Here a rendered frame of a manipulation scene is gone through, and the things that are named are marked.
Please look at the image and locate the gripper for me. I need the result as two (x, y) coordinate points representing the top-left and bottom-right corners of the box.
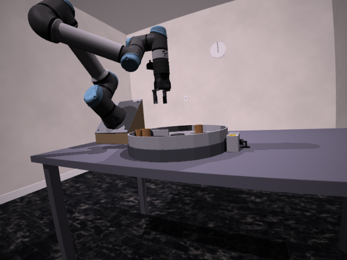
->
(146, 49), (171, 104)

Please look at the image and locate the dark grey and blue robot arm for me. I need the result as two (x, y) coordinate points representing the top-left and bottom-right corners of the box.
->
(28, 0), (168, 129)

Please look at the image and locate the bronze bushing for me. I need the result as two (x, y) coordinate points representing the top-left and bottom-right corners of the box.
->
(194, 125), (203, 134)
(135, 129), (142, 137)
(142, 128), (151, 137)

